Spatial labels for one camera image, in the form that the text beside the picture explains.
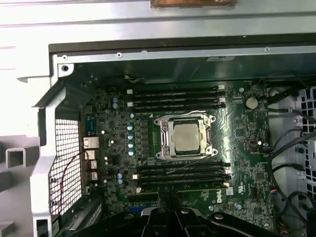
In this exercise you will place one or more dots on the silver port shell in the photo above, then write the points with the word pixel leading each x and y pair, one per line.
pixel 90 145

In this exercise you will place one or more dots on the black open PC case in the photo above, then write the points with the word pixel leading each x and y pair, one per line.
pixel 64 93

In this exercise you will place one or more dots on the silver metal drive cage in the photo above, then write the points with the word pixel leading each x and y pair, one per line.
pixel 308 98

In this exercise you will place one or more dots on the grey plastic parts rack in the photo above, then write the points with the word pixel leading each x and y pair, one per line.
pixel 30 158

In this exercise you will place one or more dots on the silver coin battery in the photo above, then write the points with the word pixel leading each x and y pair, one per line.
pixel 252 103

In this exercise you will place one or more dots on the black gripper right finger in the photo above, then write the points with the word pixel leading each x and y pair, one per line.
pixel 192 224

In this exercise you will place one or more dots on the blue port connector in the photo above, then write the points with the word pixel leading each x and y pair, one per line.
pixel 90 123

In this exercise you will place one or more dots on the green motherboard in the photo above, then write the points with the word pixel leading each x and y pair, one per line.
pixel 234 158

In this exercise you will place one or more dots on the silver CPU chip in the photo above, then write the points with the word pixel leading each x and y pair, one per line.
pixel 186 137

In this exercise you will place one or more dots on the black RAM slot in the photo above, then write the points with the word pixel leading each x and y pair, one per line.
pixel 172 94
pixel 148 172
pixel 148 178
pixel 148 166
pixel 172 100
pixel 148 184
pixel 172 88
pixel 172 106

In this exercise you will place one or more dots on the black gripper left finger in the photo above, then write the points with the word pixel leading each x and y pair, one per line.
pixel 153 224

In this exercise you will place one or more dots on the CPU socket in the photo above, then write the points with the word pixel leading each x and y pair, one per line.
pixel 158 121

